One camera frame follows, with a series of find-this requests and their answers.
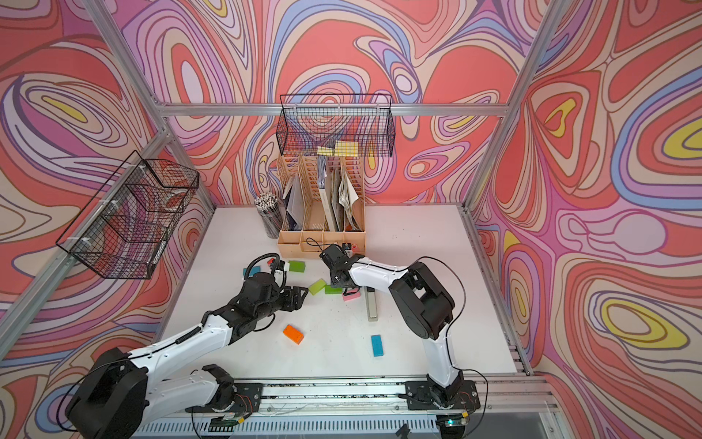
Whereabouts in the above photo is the green block middle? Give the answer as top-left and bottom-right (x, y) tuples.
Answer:
(325, 285), (345, 294)

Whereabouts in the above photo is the teal block front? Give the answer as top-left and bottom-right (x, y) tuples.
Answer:
(370, 335), (384, 358)

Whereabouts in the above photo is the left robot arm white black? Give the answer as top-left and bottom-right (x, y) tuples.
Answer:
(65, 273), (309, 438)

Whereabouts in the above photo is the back black wire basket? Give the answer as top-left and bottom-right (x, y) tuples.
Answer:
(276, 93), (396, 158)

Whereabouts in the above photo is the metal base rail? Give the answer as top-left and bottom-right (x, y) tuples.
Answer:
(207, 375), (550, 429)

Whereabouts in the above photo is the beige desk organizer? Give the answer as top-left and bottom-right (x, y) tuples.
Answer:
(277, 157), (367, 259)

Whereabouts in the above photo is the black wire basket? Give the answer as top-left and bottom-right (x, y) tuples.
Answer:
(56, 151), (199, 280)
(276, 93), (396, 158)

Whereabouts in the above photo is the orange block front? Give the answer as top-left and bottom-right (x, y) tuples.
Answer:
(283, 325), (305, 345)

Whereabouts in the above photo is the light green block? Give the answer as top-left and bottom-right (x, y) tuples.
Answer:
(308, 279), (327, 296)

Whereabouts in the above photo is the black white stapler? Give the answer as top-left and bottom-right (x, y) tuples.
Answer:
(365, 287), (378, 322)

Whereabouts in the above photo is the teal block near left wall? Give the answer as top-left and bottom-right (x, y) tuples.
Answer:
(243, 266), (261, 277)

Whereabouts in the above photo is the dark green block near organizer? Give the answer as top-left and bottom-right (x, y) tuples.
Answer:
(287, 261), (306, 274)

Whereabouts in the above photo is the pink wooden block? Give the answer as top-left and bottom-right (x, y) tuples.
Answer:
(342, 290), (361, 302)

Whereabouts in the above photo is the yellow sticky note block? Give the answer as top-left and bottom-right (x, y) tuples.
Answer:
(316, 141), (360, 157)

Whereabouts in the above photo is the left black wire basket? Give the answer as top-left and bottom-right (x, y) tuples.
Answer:
(56, 151), (199, 280)

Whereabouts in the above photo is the clear cup of pencils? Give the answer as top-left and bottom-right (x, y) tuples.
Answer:
(254, 192), (284, 240)

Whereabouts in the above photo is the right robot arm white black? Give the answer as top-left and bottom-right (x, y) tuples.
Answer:
(320, 244), (464, 409)

